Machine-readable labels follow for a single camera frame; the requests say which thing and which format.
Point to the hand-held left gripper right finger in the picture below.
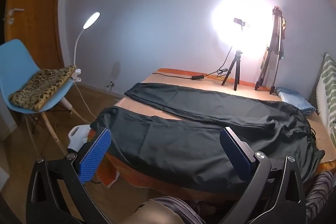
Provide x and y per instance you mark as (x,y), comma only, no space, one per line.
(236,153)

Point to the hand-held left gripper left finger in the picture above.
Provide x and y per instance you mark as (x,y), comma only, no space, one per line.
(94,151)

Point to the black pants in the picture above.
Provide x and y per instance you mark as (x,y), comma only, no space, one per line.
(170,145)

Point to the white plastic jug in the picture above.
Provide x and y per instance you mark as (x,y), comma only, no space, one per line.
(78,135)

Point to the folded blue cloth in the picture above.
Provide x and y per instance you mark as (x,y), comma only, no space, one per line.
(294,99)

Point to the leopard print cushion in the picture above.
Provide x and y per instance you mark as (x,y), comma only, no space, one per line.
(44,85)

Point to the person's patterned clothing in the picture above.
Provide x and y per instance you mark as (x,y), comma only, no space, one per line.
(317,192)

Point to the green patterned pillow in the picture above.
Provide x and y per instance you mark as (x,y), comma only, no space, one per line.
(328,87)

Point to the blue plastic chair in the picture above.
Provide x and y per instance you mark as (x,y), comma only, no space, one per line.
(15,61)

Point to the folded tall tripod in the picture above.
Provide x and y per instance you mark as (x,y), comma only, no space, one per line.
(275,29)

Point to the white clip lamp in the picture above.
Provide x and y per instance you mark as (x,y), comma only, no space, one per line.
(92,19)

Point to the wooden door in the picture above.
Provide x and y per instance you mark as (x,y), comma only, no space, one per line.
(31,3)

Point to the metal wall pipe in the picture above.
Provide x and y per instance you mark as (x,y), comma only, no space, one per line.
(110,84)

